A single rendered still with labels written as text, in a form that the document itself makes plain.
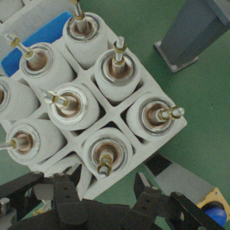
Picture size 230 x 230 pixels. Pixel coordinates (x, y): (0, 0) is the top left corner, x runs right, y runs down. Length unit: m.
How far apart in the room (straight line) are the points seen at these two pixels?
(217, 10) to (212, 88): 0.37
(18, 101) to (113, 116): 0.21
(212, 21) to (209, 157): 0.48
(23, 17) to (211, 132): 0.79
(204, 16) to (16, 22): 0.53
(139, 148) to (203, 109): 0.38
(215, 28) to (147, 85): 0.22
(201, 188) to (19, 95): 0.39
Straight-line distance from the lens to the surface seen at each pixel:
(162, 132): 0.26
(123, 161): 0.25
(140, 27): 0.65
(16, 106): 0.33
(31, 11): 0.54
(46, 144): 0.28
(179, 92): 0.57
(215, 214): 0.26
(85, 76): 0.34
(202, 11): 0.41
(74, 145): 0.33
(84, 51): 0.30
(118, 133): 0.24
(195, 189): 0.27
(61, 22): 0.57
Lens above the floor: 0.49
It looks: 86 degrees down
